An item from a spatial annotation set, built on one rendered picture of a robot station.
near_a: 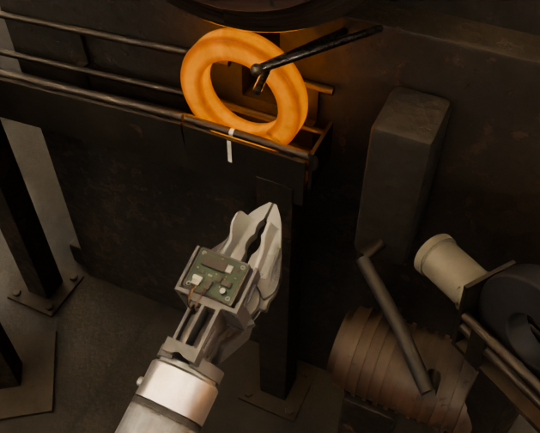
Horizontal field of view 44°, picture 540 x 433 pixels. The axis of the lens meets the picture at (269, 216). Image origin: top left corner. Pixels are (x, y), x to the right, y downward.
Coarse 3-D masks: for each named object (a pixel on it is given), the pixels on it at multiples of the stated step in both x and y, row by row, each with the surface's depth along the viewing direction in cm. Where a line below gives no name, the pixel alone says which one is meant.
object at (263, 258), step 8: (272, 208) 76; (272, 216) 76; (272, 224) 72; (280, 224) 75; (264, 232) 70; (272, 232) 73; (280, 232) 75; (264, 240) 71; (272, 240) 74; (280, 240) 75; (264, 248) 72; (272, 248) 74; (256, 256) 74; (264, 256) 73; (272, 256) 74; (256, 264) 71; (264, 264) 73; (264, 272) 73
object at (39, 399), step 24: (0, 336) 134; (24, 336) 152; (48, 336) 152; (0, 360) 135; (24, 360) 148; (48, 360) 148; (0, 384) 142; (24, 384) 144; (48, 384) 144; (0, 408) 140; (24, 408) 140; (48, 408) 140
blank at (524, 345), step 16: (512, 272) 70; (528, 272) 68; (496, 288) 72; (512, 288) 70; (528, 288) 67; (480, 304) 76; (496, 304) 73; (512, 304) 71; (528, 304) 68; (496, 320) 74; (512, 320) 73; (496, 336) 76; (512, 336) 74; (528, 336) 74; (512, 352) 74; (528, 352) 73; (528, 368) 73
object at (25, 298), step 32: (0, 128) 125; (0, 160) 128; (0, 192) 132; (256, 192) 97; (288, 192) 94; (0, 224) 142; (32, 224) 143; (288, 224) 99; (32, 256) 147; (288, 256) 105; (32, 288) 158; (64, 288) 161; (288, 288) 111; (288, 320) 119; (288, 352) 128; (256, 384) 144; (288, 384) 139; (288, 416) 139
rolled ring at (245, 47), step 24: (192, 48) 88; (216, 48) 86; (240, 48) 84; (264, 48) 84; (192, 72) 91; (288, 72) 85; (192, 96) 94; (216, 96) 96; (288, 96) 86; (216, 120) 96; (240, 120) 97; (288, 120) 89
